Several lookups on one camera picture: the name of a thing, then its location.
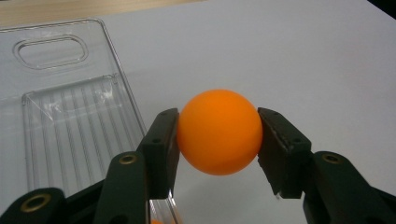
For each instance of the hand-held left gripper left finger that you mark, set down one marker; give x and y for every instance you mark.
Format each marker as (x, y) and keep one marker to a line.
(160, 155)

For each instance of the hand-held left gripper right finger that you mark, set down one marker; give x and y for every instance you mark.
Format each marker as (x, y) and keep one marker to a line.
(285, 152)

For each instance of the orange ball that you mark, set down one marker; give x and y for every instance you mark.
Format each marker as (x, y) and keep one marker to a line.
(219, 132)

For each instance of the clear plastic tray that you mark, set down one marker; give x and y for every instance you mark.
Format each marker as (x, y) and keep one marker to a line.
(71, 124)

